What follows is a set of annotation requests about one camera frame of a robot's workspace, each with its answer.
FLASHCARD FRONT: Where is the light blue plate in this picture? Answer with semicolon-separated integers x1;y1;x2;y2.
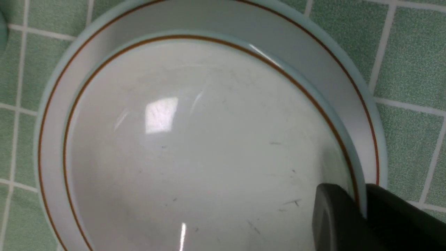
33;0;388;251

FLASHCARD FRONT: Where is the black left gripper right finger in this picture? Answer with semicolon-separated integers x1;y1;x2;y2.
366;184;446;251

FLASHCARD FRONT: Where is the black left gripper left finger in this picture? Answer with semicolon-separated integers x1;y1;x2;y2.
312;184;380;251

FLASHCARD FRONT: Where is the light blue bowl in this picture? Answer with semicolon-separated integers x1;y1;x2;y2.
63;30;367;251

